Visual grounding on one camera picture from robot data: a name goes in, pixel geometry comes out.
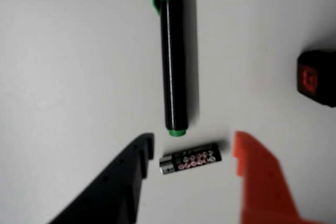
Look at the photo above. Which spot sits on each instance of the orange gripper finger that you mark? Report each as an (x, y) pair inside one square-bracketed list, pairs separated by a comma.
[(262, 187)]

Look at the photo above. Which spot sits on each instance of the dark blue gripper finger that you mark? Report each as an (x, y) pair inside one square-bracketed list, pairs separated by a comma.
[(113, 192)]

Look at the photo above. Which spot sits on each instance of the black AA battery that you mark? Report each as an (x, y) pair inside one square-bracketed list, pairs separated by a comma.
[(191, 159)]

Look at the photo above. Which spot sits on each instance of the green and black marker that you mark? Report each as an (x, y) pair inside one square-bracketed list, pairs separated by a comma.
[(174, 64)]

